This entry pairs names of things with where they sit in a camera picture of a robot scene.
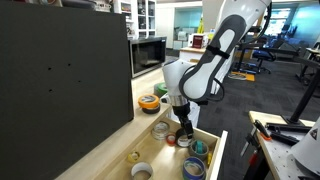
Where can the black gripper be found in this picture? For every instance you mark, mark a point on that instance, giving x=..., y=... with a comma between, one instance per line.
x=181, y=111

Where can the black electrical tape roll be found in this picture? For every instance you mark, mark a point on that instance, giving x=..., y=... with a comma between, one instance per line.
x=180, y=141

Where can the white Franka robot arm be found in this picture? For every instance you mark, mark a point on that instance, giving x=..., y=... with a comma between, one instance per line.
x=200, y=80

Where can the small red tape roll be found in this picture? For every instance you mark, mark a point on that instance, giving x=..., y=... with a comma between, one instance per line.
x=171, y=139

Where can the teal and grey tape roll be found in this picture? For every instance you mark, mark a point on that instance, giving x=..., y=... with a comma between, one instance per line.
x=199, y=148

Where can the clear tape roll stack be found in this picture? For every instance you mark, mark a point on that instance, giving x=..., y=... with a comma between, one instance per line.
x=160, y=130

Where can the wooden drawer white front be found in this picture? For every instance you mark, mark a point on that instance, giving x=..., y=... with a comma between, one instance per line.
x=166, y=160

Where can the thin yellow tape roll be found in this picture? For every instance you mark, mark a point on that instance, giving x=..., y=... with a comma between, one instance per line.
x=209, y=159

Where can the flat black tape roll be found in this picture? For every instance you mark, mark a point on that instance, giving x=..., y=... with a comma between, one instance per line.
x=151, y=110

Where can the blue tape roll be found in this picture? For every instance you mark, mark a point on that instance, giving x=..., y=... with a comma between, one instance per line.
x=193, y=170

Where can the orange tape roll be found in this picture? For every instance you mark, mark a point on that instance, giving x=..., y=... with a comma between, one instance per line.
x=148, y=101

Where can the green tape roll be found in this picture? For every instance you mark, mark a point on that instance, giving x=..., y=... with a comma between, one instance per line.
x=160, y=89

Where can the white tape roll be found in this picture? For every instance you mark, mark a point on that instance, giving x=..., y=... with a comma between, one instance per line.
x=141, y=167

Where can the white under counter cabinet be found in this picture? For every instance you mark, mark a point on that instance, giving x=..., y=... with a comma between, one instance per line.
x=195, y=115

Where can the black bench edge clamp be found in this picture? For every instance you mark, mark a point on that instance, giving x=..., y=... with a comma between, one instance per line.
x=251, y=150

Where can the black orange bar clamp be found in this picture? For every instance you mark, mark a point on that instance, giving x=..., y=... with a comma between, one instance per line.
x=261, y=128

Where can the white cabinet wooden top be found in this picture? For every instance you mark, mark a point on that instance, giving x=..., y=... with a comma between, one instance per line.
x=191, y=53

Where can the yellow floor mat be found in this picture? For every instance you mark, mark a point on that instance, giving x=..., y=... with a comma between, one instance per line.
x=243, y=76

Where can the black microwave oven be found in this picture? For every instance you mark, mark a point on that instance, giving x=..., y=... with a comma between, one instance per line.
x=146, y=56

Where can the red white box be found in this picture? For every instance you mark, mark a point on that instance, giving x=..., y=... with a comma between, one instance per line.
x=199, y=40

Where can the black clamp bar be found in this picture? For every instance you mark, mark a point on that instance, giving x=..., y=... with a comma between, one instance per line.
x=283, y=138

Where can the perforated robot workbench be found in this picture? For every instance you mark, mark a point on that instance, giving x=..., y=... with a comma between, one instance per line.
x=280, y=156

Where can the small bottle yellow label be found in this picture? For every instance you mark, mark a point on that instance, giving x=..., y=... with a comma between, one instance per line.
x=212, y=34

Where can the yellow floor sign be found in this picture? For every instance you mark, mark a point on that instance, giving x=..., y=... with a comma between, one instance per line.
x=201, y=26

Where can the blue office chair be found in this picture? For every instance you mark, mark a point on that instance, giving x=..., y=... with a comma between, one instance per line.
x=263, y=55

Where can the black stand pole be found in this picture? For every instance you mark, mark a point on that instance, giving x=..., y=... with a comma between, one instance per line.
x=301, y=100

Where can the white glass door shelf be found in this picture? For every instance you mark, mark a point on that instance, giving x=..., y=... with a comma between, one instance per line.
x=136, y=16

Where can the black office desk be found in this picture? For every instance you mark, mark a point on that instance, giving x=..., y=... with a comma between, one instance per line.
x=286, y=51

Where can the black metal tool chest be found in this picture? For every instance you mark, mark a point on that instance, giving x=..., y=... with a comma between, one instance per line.
x=60, y=90

